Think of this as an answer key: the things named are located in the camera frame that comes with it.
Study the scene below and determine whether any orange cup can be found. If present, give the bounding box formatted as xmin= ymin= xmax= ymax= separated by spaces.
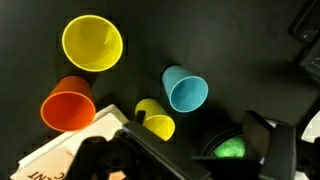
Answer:
xmin=40 ymin=76 xmax=96 ymax=132

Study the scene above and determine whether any large yellow cup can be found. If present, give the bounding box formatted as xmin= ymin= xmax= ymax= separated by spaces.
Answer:
xmin=61 ymin=15 xmax=123 ymax=72

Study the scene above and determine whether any black laptop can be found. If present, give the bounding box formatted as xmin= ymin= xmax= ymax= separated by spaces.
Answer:
xmin=299 ymin=38 xmax=320 ymax=84

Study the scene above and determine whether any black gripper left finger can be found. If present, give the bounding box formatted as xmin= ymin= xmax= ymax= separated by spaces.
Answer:
xmin=123 ymin=121 xmax=211 ymax=180

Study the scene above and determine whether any black bowl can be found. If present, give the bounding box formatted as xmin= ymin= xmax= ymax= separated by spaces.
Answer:
xmin=197 ymin=125 xmax=246 ymax=158

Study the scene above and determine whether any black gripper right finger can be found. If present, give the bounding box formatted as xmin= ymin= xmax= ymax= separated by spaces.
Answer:
xmin=242 ymin=111 xmax=296 ymax=180

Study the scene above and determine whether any small yellow-green cup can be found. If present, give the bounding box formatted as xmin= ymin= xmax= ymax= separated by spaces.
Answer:
xmin=135 ymin=98 xmax=175 ymax=141

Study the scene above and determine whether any orange white book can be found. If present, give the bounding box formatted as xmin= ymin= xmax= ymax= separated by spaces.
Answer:
xmin=10 ymin=104 xmax=128 ymax=180

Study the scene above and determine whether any blue cup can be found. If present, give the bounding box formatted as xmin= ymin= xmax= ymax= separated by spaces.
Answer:
xmin=162 ymin=65 xmax=209 ymax=113

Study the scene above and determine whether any black smartphone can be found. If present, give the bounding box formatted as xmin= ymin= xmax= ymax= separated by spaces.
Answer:
xmin=290 ymin=0 xmax=320 ymax=43

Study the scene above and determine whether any green ball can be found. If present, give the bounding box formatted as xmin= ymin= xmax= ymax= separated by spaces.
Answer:
xmin=214 ymin=137 xmax=246 ymax=158

